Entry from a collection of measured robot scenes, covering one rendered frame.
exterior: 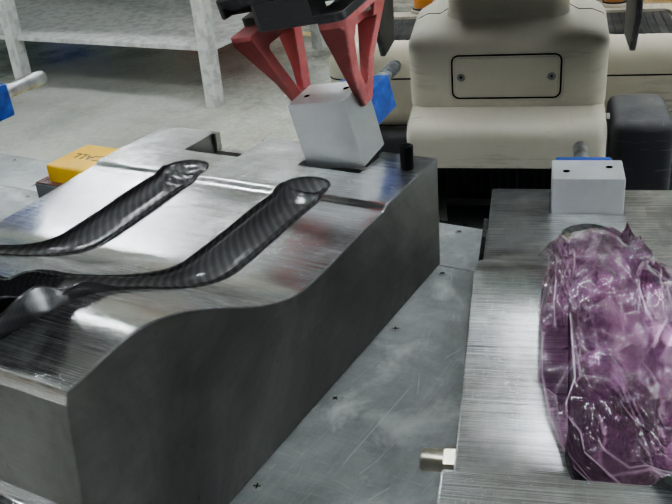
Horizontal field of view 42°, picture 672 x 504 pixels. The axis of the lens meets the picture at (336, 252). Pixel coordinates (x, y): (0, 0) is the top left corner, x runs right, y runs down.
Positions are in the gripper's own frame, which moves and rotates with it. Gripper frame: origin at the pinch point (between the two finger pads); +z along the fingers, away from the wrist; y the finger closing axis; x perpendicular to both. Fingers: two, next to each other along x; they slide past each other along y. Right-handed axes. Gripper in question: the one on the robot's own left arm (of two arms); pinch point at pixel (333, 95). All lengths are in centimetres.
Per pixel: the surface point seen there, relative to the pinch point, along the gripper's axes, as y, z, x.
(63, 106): -280, 78, 205
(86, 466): 6.6, 0.4, -35.9
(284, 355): 6.0, 6.3, -21.7
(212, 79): -206, 81, 223
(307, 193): -0.1, 4.4, -6.8
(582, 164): 16.1, 9.1, 4.3
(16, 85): -27.5, -5.6, -4.4
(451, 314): 8.7, 14.5, -7.1
